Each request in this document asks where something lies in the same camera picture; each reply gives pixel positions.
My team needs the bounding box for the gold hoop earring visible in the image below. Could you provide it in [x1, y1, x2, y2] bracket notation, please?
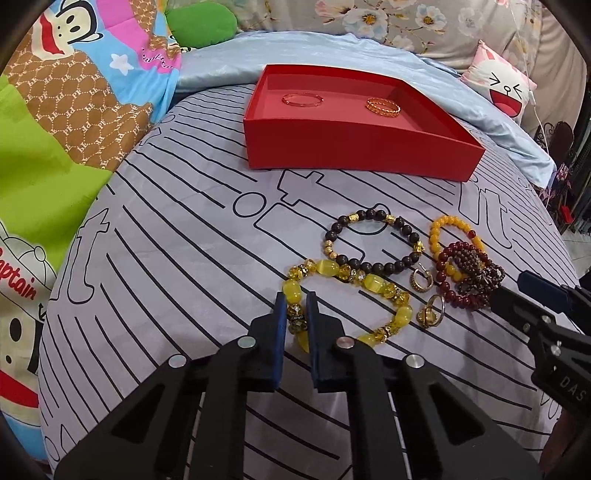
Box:
[411, 263, 435, 292]

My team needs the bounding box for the colourful cartoon quilt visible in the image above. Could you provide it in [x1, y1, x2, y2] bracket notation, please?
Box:
[0, 0, 185, 462]

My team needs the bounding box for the green pillow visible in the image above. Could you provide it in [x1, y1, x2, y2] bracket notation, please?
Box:
[165, 6, 238, 49]

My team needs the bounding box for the gold ring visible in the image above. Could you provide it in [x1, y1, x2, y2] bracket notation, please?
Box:
[417, 295, 446, 329]

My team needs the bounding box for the dark brown bead bracelet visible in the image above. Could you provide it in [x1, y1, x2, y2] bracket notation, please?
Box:
[323, 209, 426, 276]

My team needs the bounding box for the orange round bead bracelet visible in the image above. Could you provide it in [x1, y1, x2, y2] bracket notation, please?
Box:
[429, 215, 485, 282]

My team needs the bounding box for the yellow chunky bead bracelet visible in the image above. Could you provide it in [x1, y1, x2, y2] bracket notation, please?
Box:
[283, 259, 413, 354]

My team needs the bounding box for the dark ornate metal chair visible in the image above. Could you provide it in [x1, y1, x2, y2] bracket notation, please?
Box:
[536, 121, 575, 154]

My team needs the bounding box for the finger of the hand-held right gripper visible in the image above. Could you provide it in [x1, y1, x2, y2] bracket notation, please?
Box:
[489, 287, 560, 343]
[517, 271, 591, 320]

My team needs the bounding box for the dark red bead bracelet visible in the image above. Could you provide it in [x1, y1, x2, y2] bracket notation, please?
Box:
[434, 241, 497, 312]

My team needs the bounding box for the white cable with switch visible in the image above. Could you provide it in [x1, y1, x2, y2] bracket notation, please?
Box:
[508, 0, 552, 155]

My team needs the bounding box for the grey floral fabric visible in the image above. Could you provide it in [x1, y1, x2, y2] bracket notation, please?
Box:
[231, 0, 578, 93]

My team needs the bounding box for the wide gold filigree bangle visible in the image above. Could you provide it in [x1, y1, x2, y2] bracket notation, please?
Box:
[366, 97, 400, 117]

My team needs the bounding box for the pink bunny face pillow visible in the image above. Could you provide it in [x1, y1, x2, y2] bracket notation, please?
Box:
[459, 40, 539, 127]

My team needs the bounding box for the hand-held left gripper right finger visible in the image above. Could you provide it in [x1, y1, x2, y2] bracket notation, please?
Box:
[305, 291, 541, 480]

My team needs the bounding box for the thin gold bangle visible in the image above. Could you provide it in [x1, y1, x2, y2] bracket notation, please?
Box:
[283, 93, 324, 108]

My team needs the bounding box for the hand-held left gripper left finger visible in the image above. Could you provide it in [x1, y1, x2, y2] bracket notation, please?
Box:
[54, 292, 287, 480]

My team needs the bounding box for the light blue pillow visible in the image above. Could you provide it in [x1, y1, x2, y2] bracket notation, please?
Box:
[175, 31, 555, 188]

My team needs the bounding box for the red shallow box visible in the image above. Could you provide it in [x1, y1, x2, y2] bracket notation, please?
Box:
[243, 65, 486, 183]

